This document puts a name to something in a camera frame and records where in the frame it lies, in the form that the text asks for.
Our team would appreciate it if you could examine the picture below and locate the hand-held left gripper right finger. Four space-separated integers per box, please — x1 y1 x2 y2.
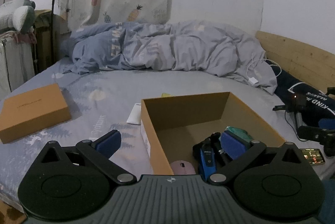
208 130 309 186

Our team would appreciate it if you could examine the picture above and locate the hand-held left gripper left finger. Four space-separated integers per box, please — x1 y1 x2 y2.
33 130 137 186

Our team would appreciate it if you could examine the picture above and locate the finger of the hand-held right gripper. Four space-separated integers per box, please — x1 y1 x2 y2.
318 119 335 131
298 125 335 141

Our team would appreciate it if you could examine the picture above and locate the white packet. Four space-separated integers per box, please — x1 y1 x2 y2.
126 103 143 125

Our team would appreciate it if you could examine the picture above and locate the brown cardboard box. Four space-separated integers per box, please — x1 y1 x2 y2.
141 92 287 175

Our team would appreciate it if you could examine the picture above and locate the orange cardboard box lid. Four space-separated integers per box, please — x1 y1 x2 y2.
0 83 72 144

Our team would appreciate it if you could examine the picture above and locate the teal pouch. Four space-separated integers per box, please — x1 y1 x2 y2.
226 126 254 144

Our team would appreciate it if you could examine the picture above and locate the black cylindrical device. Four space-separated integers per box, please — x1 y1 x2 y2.
211 132 232 166

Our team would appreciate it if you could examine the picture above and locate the smartphone with lit screen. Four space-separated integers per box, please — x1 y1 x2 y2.
300 148 326 167

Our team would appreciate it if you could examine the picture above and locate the blue black electric shaver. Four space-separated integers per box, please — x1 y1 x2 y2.
193 137 218 183

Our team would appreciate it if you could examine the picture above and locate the black device on tripod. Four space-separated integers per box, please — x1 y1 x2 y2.
272 93 308 141

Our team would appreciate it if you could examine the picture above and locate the dark blue cloth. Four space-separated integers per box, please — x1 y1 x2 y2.
321 179 335 200

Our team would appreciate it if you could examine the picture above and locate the pink computer mouse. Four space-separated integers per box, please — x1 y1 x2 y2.
170 160 197 175

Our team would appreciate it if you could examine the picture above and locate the grey printed bed sheet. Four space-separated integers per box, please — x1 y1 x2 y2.
0 57 335 203

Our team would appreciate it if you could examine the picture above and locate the navy printed pillow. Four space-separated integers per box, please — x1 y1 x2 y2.
267 63 335 127

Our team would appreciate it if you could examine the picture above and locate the wooden headboard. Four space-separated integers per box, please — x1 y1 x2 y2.
255 30 335 88

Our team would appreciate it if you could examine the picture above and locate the grey blue duvet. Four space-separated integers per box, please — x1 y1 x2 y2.
61 20 278 95

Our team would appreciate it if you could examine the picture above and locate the brown carton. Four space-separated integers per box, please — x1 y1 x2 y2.
34 9 71 74

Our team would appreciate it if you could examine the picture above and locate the pink cloth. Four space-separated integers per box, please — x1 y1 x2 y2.
14 32 37 44

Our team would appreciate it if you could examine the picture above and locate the grey white plush toy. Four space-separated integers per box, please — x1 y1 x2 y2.
0 0 36 35

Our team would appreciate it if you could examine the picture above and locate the white charging cable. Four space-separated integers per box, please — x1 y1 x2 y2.
246 54 280 86

